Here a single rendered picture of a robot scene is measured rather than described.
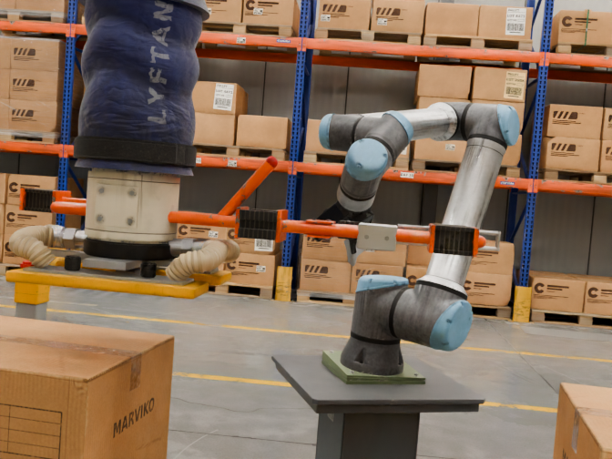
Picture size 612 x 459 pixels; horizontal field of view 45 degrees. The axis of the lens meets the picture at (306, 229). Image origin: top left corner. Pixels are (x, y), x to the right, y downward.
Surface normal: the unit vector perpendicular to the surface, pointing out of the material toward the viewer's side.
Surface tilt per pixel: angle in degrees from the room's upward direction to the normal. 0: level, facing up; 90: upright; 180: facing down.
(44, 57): 90
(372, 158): 57
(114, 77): 74
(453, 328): 99
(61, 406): 90
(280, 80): 90
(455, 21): 91
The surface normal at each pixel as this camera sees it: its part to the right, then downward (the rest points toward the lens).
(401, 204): -0.08, 0.04
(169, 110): 0.67, -0.18
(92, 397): 0.98, 0.08
